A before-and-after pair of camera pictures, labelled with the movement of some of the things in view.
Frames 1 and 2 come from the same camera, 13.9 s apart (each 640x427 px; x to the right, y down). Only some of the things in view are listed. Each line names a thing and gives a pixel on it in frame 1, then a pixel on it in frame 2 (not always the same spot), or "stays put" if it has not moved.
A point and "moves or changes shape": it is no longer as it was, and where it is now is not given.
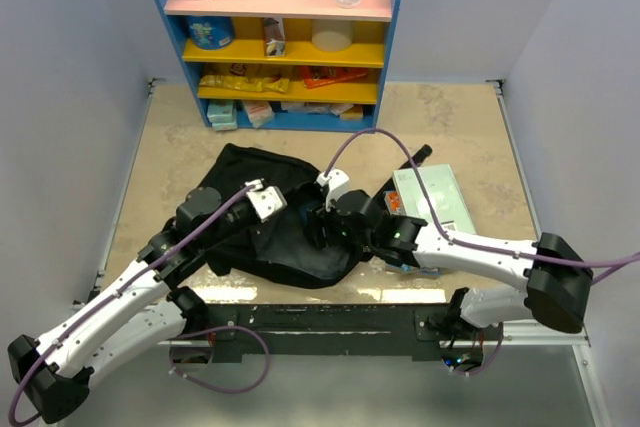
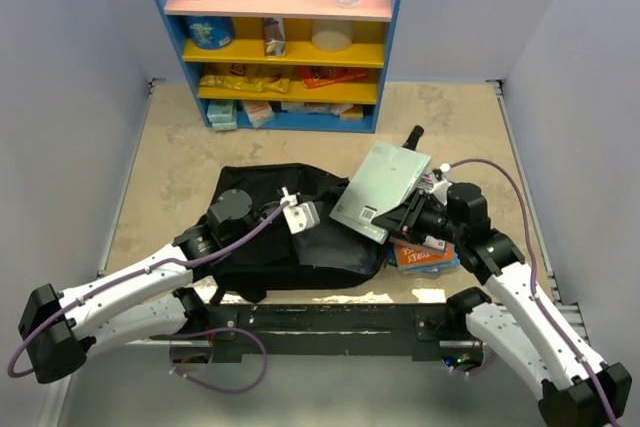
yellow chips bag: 240,83 stays put
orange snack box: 316,75 stays put
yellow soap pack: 355,113 stays put
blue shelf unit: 271,48 stays put
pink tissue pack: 258,111 stays put
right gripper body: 339,232 to 434,221
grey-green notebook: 445,195 moves or changes shape
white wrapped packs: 315,108 stays put
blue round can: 210,32 stays put
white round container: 332,35 stays put
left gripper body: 237,218 to 264,210
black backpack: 285,255 moves or changes shape
